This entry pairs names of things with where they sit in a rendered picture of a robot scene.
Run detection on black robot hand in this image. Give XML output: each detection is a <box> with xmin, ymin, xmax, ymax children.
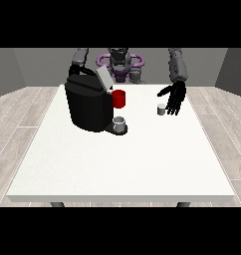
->
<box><xmin>156</xmin><ymin>81</ymin><xmax>187</xmax><ymax>117</ymax></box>
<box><xmin>68</xmin><ymin>64</ymin><xmax>96</xmax><ymax>78</ymax></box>

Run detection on small grey coffee pod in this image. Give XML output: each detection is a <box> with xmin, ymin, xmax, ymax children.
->
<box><xmin>156</xmin><ymin>103</ymin><xmax>167</xmax><ymax>117</ymax></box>

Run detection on pale grey machine lid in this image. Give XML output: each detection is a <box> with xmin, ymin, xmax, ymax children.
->
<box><xmin>95</xmin><ymin>65</ymin><xmax>115</xmax><ymax>91</ymax></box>

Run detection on black coffee machine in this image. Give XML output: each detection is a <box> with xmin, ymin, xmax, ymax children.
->
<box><xmin>64</xmin><ymin>72</ymin><xmax>128</xmax><ymax>136</ymax></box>

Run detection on red pod holder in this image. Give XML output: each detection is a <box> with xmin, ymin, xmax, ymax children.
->
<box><xmin>112</xmin><ymin>89</ymin><xmax>126</xmax><ymax>110</ymax></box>

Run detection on grey robot trunk purple rings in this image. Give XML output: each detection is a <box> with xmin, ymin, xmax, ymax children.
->
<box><xmin>96</xmin><ymin>48</ymin><xmax>147</xmax><ymax>85</ymax></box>

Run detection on small grey cup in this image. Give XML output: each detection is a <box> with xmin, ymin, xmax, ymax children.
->
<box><xmin>113</xmin><ymin>116</ymin><xmax>126</xmax><ymax>132</ymax></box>

